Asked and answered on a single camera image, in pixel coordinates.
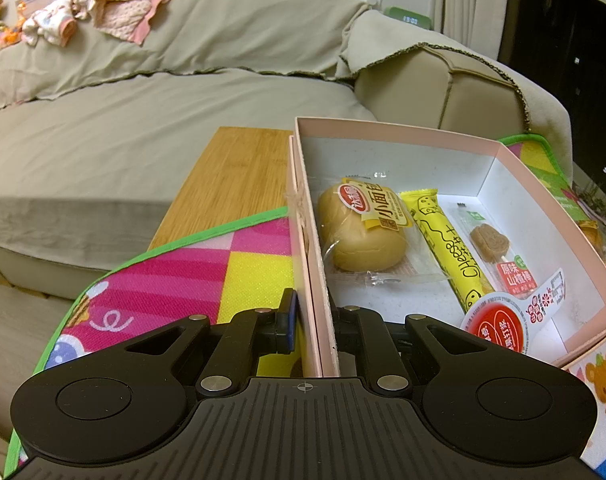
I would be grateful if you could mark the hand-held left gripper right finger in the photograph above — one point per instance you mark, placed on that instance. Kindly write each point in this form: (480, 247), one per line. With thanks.
(345, 330)

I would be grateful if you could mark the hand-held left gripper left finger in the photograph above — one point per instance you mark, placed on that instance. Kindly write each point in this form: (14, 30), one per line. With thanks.
(291, 330)

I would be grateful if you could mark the round bread bun packet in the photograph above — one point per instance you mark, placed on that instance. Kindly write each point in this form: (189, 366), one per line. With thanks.
(358, 240)

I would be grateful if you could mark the yellow cheese stick packet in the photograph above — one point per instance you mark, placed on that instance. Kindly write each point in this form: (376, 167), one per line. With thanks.
(443, 245)

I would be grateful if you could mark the red white round-label packet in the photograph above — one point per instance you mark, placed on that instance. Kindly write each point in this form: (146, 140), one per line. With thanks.
(498, 322)

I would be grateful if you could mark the brown hawthorn stick packet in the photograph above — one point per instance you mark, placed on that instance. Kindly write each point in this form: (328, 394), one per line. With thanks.
(488, 242)

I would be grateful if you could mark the pink cardboard box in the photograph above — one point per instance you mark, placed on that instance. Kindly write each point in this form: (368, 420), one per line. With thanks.
(398, 160)

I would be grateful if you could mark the colourful cartoon play mat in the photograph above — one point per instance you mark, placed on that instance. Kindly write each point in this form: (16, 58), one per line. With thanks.
(193, 285)

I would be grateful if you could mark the beige sofa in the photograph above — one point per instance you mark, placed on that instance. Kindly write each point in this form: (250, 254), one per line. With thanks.
(133, 135)

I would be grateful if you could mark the olive sofa cover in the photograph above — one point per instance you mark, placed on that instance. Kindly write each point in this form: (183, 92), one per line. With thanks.
(133, 110)

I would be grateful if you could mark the small potted plant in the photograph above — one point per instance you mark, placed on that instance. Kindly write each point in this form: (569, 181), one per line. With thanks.
(590, 200)

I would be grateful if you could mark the cream armrest blanket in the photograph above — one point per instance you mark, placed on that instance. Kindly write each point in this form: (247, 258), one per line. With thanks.
(483, 60)

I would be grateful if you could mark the green digital clock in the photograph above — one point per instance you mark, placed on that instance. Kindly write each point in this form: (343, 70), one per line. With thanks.
(408, 17)

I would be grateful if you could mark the cream curtain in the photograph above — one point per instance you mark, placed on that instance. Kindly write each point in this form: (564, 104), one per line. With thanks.
(468, 5)

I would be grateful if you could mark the white orange baby onesie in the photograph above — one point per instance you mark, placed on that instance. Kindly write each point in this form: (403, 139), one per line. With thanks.
(50, 22)

